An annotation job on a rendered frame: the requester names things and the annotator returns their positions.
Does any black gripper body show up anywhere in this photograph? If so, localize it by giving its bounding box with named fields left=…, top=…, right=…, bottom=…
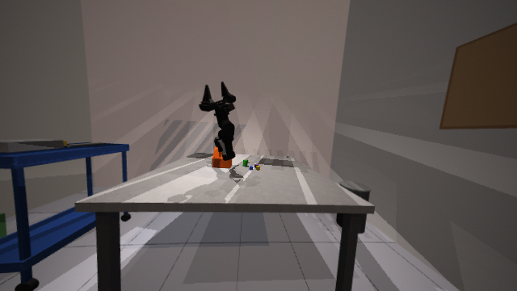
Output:
left=200, top=96, right=236, bottom=119

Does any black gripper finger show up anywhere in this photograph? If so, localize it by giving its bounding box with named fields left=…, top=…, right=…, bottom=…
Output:
left=221, top=82, right=233, bottom=97
left=201, top=85, right=215, bottom=104

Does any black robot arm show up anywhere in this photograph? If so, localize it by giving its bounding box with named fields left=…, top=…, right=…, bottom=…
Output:
left=214, top=103, right=236, bottom=161

